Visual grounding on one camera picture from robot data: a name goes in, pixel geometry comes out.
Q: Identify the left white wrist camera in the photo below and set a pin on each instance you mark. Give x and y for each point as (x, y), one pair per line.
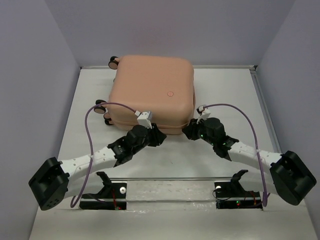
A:
(145, 119)

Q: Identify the pink hard-shell suitcase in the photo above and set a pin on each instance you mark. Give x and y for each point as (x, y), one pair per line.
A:
(162, 85)

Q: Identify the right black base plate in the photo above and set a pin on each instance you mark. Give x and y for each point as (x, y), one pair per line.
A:
(229, 198)

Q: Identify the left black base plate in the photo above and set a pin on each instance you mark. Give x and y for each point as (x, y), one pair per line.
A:
(112, 199)

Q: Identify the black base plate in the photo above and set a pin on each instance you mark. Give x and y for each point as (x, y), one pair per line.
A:
(112, 199)
(229, 198)

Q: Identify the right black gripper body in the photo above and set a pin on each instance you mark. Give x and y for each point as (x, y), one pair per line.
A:
(200, 129)

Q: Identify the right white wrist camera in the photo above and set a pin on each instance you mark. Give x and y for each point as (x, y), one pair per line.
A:
(203, 113)

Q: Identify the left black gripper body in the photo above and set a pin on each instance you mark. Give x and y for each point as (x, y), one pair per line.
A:
(151, 138)

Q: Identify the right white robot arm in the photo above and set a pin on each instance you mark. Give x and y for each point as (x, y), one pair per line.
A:
(291, 178)

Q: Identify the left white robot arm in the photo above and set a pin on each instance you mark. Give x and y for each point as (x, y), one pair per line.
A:
(53, 181)

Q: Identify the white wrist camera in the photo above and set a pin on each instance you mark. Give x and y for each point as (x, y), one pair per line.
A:
(145, 119)
(203, 113)

